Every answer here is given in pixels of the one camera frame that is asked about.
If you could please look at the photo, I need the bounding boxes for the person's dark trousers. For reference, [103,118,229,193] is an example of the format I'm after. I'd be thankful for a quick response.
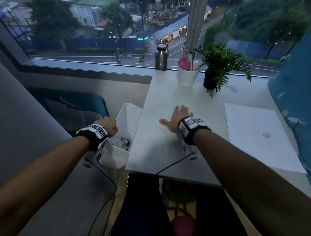
[110,174,248,236]

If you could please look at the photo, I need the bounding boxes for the black wrist camera band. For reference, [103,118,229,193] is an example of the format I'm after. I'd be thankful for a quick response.
[75,124,109,168]
[179,116,211,161]

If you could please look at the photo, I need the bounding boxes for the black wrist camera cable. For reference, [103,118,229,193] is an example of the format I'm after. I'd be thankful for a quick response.
[155,152,195,175]

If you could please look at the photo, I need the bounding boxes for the teal chair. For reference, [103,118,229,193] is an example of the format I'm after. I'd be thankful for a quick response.
[27,87,110,132]

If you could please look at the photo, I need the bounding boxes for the person's right hand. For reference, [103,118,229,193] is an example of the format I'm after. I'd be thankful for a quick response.
[159,105,194,133]

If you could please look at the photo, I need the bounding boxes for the green potted fern black pot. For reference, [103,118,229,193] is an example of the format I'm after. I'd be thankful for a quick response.
[194,43,254,92]

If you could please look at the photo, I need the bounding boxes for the person's left hand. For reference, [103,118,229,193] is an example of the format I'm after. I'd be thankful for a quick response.
[93,116,119,138]

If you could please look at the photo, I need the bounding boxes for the steel water bottle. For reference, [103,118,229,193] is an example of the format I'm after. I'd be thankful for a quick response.
[155,43,168,71]

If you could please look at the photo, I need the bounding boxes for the pink slipper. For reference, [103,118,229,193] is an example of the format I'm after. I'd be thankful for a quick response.
[171,215,196,236]

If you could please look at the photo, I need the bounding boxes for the pink scissors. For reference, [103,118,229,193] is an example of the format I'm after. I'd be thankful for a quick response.
[179,54,189,71]

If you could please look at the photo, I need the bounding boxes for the black left wrist camera band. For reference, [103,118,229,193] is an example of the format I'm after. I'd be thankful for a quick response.
[75,124,109,168]

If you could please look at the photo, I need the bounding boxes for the crumpled silver wrapper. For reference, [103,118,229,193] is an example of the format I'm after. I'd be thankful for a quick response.
[113,137,131,152]

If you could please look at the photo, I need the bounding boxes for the white paper sheet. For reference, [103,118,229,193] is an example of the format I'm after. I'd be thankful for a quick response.
[224,103,307,174]

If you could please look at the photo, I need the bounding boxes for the white cup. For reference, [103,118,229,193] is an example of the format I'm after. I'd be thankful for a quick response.
[178,61,201,87]

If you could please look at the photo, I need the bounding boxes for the person's right forearm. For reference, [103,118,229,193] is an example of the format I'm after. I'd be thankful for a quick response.
[193,129,311,236]

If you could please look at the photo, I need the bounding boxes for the black right wrist camera band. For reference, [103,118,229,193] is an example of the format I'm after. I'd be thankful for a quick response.
[179,116,211,161]

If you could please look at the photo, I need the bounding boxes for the white window frame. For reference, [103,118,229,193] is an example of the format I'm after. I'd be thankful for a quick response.
[182,0,209,61]

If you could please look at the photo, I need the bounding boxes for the blue patterned cushion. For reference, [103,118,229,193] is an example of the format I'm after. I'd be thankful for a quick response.
[268,29,311,185]

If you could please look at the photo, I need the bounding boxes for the black floor cable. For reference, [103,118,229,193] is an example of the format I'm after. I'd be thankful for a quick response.
[87,168,118,236]

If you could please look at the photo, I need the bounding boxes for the white plastic bin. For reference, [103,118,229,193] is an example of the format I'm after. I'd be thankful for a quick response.
[98,103,143,171]

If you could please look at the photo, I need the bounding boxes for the grey printed paper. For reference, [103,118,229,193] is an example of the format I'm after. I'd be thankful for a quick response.
[45,97,97,132]

